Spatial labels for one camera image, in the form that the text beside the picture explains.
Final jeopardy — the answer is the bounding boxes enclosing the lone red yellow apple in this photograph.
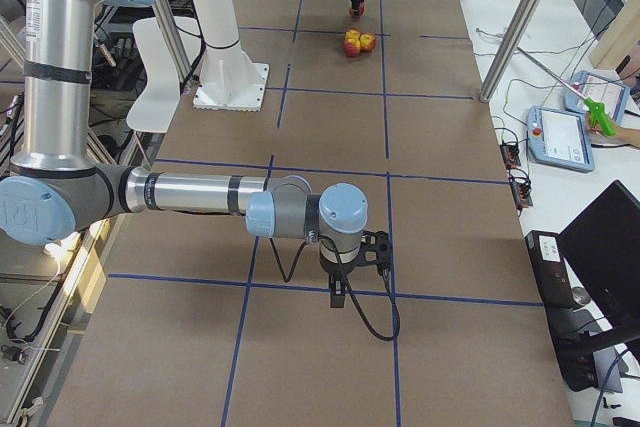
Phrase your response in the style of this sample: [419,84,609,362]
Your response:
[349,3,365,18]

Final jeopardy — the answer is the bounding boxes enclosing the left front red yellow apple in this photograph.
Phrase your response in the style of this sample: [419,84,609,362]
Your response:
[344,28,361,42]

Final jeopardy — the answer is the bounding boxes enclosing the back red yellow apple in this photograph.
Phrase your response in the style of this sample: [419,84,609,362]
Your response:
[359,33,377,53]

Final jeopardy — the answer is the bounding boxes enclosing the right front red apple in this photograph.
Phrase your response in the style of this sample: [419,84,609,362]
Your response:
[342,38,361,58]

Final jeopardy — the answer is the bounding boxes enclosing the brown paper table cover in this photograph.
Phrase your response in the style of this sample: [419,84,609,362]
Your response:
[48,0,573,426]

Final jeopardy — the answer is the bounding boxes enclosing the near orange connector board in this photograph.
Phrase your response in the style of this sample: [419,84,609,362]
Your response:
[507,167,533,212]

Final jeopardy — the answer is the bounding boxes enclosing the orange connector board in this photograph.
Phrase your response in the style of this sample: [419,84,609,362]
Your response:
[507,167,533,212]
[497,127,521,168]

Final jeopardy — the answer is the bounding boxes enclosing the far orange connector board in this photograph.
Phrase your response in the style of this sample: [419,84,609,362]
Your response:
[497,127,521,168]

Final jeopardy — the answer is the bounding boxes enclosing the white chair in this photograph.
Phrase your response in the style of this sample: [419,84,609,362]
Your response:
[127,17,194,134]

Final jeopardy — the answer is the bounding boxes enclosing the near teach pendant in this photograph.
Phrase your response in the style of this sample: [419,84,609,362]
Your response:
[526,106,595,172]

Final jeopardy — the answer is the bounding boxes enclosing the teach pendant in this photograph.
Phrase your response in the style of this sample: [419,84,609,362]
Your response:
[526,106,595,172]
[564,70,630,125]

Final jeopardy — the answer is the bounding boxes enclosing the black computer box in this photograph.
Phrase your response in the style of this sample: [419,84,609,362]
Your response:
[525,230,631,393]

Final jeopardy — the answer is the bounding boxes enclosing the green grabber tool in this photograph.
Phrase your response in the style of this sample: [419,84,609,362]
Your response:
[516,47,617,137]

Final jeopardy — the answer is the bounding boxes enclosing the black monitor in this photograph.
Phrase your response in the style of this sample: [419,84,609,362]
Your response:
[559,180,640,325]

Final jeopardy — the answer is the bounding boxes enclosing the far teach pendant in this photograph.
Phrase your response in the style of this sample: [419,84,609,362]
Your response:
[564,70,630,125]

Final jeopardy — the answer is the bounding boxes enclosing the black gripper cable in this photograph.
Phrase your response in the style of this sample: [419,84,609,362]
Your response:
[269,236,402,342]

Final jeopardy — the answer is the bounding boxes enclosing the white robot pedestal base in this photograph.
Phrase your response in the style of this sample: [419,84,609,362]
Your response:
[193,0,269,111]

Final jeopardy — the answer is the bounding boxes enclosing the grey aluminium frame post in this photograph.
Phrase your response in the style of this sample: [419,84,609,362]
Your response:
[479,0,541,103]

